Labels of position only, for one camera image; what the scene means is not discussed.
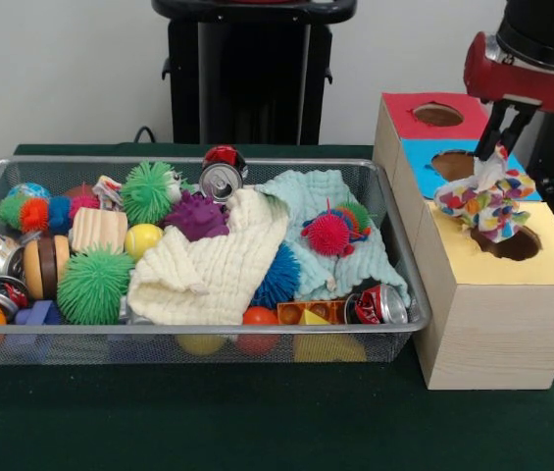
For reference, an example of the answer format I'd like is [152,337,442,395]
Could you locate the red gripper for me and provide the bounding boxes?
[462,31,554,159]

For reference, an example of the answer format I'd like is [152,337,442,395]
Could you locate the colourful patterned cloth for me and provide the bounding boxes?
[433,144,537,244]

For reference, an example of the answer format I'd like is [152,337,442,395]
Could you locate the wooden box three holes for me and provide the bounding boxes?
[373,91,554,392]

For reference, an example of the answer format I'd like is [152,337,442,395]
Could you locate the mint waffle cloth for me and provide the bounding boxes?
[255,169,411,301]

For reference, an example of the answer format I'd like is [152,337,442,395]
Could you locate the pink spiky rubber toy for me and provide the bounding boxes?
[300,198,374,257]

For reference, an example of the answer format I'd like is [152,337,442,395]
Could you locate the crushed red soda can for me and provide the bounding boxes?
[343,283,409,325]

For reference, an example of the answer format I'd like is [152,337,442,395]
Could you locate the uncrushed red soda can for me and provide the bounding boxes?
[198,144,249,202]

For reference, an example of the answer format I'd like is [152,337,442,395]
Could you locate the purple spiky rubber toy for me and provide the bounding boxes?
[161,189,231,241]

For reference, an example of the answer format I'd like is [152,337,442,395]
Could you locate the cream waffle cloth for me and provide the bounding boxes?
[126,188,291,326]

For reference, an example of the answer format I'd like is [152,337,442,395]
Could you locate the green puffer toy white face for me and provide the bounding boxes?
[120,161,182,225]

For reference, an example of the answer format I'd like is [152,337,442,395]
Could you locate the plain green puffer ball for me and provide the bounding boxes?
[56,244,135,326]

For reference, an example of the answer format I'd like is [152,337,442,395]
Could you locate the multicoloured fuzzy caterpillar toy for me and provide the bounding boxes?
[0,192,101,233]

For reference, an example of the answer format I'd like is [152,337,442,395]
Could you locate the wooden toy burger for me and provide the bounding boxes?
[24,234,71,300]

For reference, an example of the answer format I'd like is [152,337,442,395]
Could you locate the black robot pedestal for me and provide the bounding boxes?
[151,0,359,146]

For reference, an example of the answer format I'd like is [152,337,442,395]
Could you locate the silver wire mesh bin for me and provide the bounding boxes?
[0,156,434,367]

